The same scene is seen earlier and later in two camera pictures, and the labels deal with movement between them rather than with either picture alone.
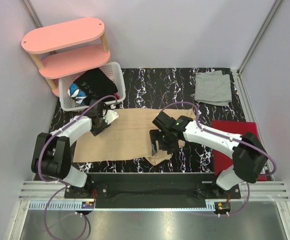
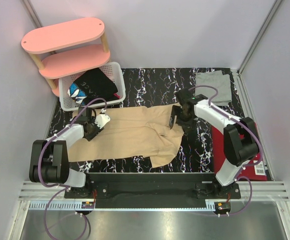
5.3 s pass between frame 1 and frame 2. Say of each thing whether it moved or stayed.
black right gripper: moved
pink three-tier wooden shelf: stayed
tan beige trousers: stayed
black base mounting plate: stayed
